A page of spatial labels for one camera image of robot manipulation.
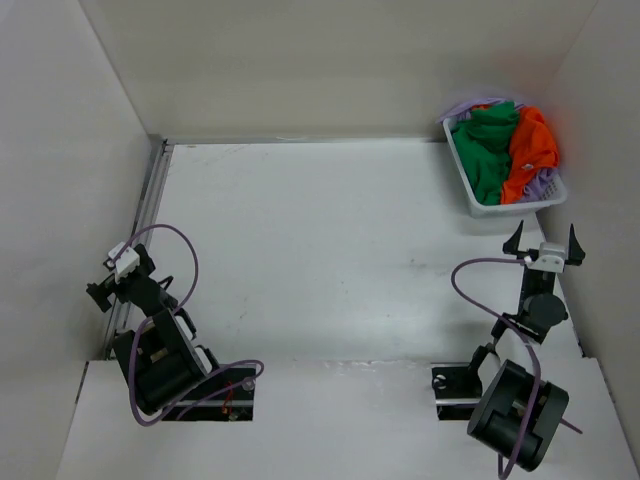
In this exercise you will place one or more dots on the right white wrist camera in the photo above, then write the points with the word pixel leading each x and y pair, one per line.
pixel 550 258

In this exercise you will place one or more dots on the green t shirt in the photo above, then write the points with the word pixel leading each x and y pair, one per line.
pixel 482 142

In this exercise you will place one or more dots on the white plastic laundry basket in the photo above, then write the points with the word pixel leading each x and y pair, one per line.
pixel 555 194

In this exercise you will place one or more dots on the orange t shirt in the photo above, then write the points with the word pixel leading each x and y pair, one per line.
pixel 530 150

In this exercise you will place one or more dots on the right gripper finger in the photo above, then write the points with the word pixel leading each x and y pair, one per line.
pixel 575 255
pixel 512 245

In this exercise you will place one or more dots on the lavender t shirt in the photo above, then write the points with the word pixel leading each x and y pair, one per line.
pixel 542 182

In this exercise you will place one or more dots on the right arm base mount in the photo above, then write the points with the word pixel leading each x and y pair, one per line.
pixel 457 389

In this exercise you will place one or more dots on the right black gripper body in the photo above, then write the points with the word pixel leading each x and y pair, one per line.
pixel 531 283

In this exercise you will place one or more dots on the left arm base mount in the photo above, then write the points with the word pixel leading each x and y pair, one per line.
pixel 226 398

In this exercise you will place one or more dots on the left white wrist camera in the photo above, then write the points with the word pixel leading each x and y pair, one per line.
pixel 121 261

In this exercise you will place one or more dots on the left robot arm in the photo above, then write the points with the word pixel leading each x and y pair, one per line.
pixel 167 361

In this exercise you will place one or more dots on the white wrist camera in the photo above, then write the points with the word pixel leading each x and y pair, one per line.
pixel 121 261
pixel 550 258

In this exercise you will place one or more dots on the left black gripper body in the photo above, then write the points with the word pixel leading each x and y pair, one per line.
pixel 102 290

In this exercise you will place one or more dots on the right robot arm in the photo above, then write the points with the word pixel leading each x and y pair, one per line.
pixel 518 413

